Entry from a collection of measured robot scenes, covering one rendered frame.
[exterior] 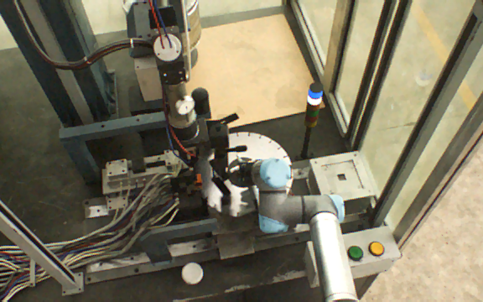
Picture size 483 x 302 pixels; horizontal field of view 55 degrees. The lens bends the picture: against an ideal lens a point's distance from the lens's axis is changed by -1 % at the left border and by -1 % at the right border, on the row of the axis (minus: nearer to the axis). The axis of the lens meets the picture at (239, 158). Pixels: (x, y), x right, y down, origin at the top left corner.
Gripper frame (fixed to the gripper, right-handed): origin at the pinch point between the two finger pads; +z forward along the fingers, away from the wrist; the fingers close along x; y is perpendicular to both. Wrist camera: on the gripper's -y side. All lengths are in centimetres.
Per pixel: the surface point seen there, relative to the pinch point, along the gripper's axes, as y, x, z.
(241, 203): 4.3, 9.3, -0.1
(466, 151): -35, -3, -58
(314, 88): -19.1, -26.9, -8.9
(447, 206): -128, 19, 76
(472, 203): -142, 18, 74
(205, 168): 14.5, -2.6, 9.2
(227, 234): 7.3, 20.2, 8.9
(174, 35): 28, -31, -46
